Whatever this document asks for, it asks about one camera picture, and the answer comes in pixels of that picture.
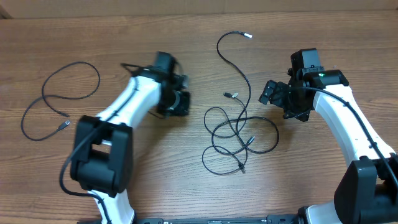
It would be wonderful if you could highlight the black thin cable silver tip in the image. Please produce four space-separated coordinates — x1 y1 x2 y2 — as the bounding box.
216 30 252 125

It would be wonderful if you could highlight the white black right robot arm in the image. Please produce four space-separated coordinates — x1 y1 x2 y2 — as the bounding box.
259 48 397 223

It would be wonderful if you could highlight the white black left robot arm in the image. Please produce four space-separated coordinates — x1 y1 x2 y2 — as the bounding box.
64 52 190 223

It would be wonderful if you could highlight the brown cardboard backdrop panel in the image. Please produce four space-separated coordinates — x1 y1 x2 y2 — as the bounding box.
1 0 397 19

